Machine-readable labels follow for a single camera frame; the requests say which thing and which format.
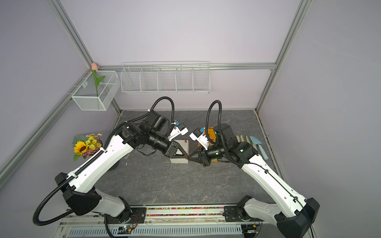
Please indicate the long white wire basket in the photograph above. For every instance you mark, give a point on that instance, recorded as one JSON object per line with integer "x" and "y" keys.
{"x": 165, "y": 77}

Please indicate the artificial pink tulip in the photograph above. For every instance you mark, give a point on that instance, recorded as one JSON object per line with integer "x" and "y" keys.
{"x": 97, "y": 80}

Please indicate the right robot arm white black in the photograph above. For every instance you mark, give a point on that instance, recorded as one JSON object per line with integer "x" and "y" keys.
{"x": 291, "y": 213}

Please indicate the white box with screws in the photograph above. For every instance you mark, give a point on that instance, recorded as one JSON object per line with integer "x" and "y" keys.
{"x": 179, "y": 160}

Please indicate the beige cloth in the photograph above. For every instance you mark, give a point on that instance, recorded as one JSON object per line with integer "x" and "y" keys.
{"x": 245, "y": 138}

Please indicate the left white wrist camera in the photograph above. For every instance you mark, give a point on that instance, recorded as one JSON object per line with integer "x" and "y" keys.
{"x": 179, "y": 129}

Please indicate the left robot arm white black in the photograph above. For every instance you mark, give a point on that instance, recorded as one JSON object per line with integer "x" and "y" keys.
{"x": 78, "y": 187}

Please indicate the small white mesh basket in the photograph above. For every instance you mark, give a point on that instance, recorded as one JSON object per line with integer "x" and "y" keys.
{"x": 85, "y": 94}

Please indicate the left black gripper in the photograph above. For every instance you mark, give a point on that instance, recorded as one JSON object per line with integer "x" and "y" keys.
{"x": 171, "y": 150}

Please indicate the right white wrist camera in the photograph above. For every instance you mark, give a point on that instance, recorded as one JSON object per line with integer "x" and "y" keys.
{"x": 199, "y": 136}

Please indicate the yellow plastic tray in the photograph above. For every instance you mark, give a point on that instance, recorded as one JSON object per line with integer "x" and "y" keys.
{"x": 212, "y": 138}

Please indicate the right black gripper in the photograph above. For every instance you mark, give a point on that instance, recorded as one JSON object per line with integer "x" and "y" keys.
{"x": 203, "y": 160}

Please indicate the light blue spatula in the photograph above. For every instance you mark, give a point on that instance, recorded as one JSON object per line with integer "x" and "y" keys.
{"x": 258, "y": 144}

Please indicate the sunflower bouquet in vase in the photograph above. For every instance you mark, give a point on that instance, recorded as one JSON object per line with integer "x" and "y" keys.
{"x": 85, "y": 146}

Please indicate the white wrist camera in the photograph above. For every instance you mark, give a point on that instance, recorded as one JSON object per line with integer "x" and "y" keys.
{"x": 179, "y": 129}
{"x": 199, "y": 136}

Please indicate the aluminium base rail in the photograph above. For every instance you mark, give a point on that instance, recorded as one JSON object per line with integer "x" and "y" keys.
{"x": 190, "y": 215}

